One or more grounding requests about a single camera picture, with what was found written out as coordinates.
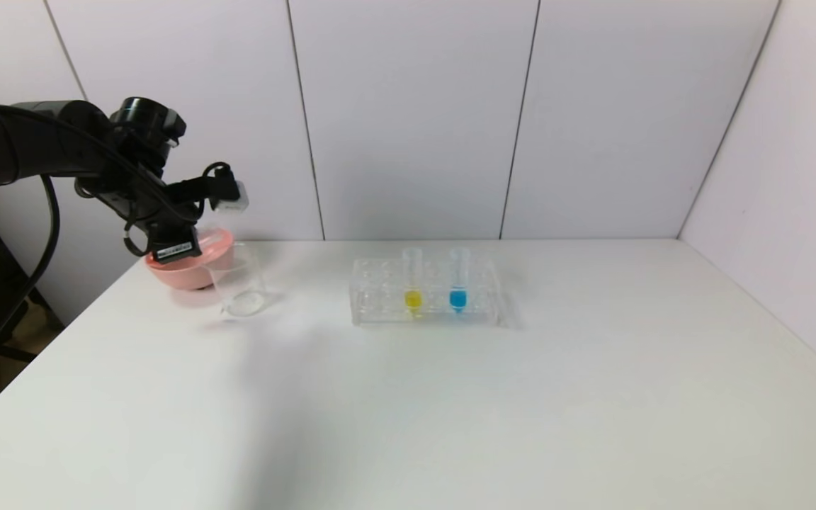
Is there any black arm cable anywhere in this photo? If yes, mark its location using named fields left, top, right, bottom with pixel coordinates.
left=0, top=85, right=235, bottom=373

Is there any clear plastic test tube rack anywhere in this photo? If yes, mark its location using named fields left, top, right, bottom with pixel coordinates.
left=350, top=258, right=502, bottom=327

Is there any pink plastic bowl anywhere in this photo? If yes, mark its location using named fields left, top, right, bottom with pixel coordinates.
left=144, top=225, right=236, bottom=292

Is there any test tube with yellow pigment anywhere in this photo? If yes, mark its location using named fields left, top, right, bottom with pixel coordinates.
left=402, top=248, right=424, bottom=317

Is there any test tube with blue pigment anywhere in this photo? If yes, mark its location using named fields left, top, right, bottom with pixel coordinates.
left=449, top=248, right=470, bottom=317

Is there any clear glass beaker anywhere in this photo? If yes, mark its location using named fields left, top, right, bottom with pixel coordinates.
left=209, top=243, right=269, bottom=319

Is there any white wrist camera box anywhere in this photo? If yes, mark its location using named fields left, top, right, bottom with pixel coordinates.
left=212, top=180, right=250, bottom=214

